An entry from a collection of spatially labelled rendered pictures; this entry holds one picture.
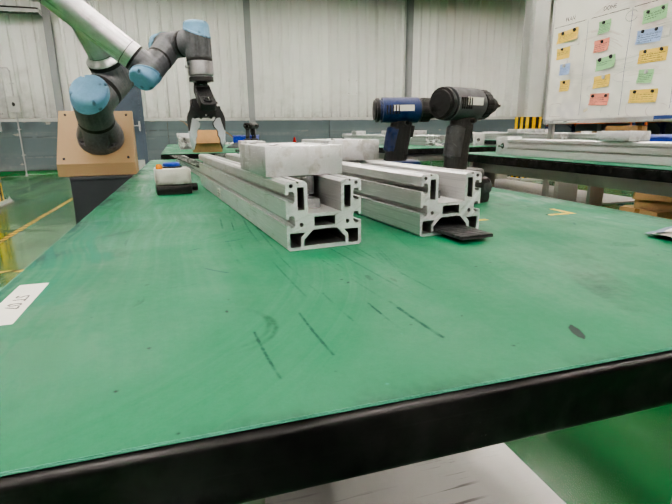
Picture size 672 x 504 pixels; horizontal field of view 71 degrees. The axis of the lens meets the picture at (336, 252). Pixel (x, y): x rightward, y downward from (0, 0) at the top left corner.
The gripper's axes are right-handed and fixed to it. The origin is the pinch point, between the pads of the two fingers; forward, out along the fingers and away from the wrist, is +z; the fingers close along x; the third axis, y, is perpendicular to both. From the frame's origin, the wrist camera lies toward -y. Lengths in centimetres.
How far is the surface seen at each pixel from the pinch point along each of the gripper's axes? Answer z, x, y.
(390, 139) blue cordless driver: -1, -37, -47
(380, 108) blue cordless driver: -8, -35, -47
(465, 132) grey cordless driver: -3, -37, -76
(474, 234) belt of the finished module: 10, -19, -103
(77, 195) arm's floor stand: 15, 41, 30
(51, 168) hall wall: 68, 205, 1099
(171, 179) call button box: 6.4, 13.7, -33.5
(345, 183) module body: 2, -3, -97
